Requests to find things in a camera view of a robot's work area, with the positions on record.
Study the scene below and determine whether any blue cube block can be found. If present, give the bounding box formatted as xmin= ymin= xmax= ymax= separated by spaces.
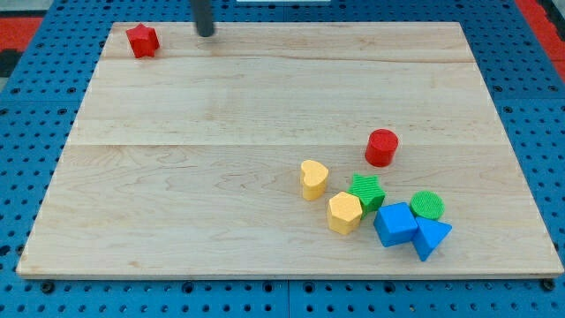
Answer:
xmin=373 ymin=202 xmax=418 ymax=247

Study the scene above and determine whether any blue triangle block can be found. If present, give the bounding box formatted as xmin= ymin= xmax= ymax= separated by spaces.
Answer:
xmin=412 ymin=216 xmax=452 ymax=261

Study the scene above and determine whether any yellow heart block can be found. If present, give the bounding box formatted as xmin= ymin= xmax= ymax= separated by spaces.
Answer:
xmin=300 ymin=160 xmax=329 ymax=201

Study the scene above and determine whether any red cylinder block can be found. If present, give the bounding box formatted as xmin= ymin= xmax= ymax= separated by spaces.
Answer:
xmin=365 ymin=129 xmax=399 ymax=167

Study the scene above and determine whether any red star block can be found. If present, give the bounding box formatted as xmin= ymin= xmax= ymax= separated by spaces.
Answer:
xmin=125 ymin=23 xmax=160 ymax=58

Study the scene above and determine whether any green cylinder block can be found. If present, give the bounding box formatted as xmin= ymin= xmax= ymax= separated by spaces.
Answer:
xmin=410 ymin=190 xmax=445 ymax=220

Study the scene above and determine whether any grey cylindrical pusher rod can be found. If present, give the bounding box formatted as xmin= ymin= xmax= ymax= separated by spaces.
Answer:
xmin=190 ymin=0 xmax=215 ymax=37

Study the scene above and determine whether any yellow hexagon block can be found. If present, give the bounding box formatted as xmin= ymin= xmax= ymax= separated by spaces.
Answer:
xmin=327 ymin=192 xmax=363 ymax=235

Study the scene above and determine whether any wooden board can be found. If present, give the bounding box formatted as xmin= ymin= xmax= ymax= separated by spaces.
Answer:
xmin=17 ymin=22 xmax=563 ymax=280

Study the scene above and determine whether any green star block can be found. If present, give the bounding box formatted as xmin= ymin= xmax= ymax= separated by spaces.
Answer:
xmin=347 ymin=173 xmax=386 ymax=219

